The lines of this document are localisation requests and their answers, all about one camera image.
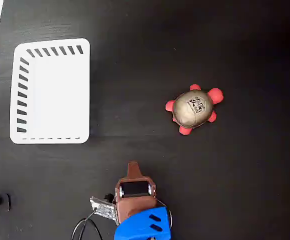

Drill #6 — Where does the red turtle toy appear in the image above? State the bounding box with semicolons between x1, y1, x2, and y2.
165;83;224;136

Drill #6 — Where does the white plastic tray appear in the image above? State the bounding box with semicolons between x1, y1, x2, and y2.
9;37;91;145

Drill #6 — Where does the bare camera circuit board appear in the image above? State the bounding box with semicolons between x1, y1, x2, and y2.
89;195;117;226

